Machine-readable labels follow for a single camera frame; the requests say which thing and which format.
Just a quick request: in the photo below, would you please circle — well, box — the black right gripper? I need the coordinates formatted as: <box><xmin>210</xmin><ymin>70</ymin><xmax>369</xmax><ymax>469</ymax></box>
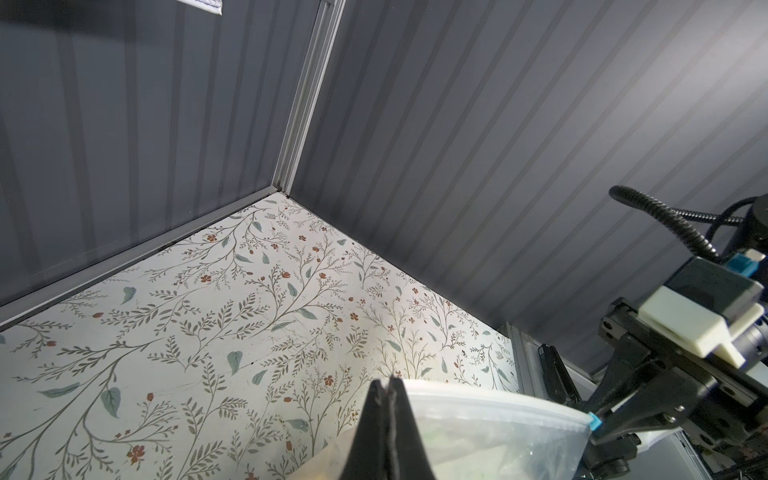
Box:
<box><xmin>578</xmin><ymin>298</ymin><xmax>767</xmax><ymax>449</ymax></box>

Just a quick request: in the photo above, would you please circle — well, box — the clear zip top bag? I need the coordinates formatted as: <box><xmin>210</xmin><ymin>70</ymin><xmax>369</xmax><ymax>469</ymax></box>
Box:
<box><xmin>291</xmin><ymin>380</ymin><xmax>600</xmax><ymax>479</ymax></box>

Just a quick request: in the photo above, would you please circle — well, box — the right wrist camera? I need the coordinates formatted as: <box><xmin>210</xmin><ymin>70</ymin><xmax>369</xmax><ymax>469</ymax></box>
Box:
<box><xmin>638</xmin><ymin>249</ymin><xmax>767</xmax><ymax>370</ymax></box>

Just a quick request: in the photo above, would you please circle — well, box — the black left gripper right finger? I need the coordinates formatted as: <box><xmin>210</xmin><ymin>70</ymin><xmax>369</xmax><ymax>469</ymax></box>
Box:
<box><xmin>388</xmin><ymin>377</ymin><xmax>435</xmax><ymax>480</ymax></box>

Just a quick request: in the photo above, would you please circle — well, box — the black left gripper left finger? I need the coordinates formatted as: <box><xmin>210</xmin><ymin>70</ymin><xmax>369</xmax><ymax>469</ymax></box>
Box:
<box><xmin>340</xmin><ymin>380</ymin><xmax>390</xmax><ymax>480</ymax></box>

